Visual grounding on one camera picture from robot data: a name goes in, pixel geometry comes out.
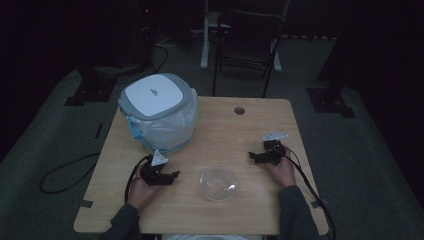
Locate black floor cable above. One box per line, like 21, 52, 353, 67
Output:
39, 152, 101, 195

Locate translucent trash bag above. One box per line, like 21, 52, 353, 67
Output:
125, 96, 200, 156

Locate person's right hand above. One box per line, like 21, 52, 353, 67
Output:
266, 153, 297, 190

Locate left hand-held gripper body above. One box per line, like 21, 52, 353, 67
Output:
139, 149, 176, 187

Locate grey trash can white lid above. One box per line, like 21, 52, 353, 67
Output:
117, 72, 200, 157

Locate black stand base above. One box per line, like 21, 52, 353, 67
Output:
306, 87, 357, 119
64, 65, 118, 107

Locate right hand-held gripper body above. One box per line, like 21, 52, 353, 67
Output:
259, 131, 290, 165

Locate person's left hand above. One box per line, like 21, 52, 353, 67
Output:
127, 171, 163, 210

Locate clear glass bowl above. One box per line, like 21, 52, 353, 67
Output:
199, 166, 238, 203

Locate black folding chair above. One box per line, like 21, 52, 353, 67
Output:
212, 9, 284, 99

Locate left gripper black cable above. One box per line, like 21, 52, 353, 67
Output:
124, 154, 152, 204

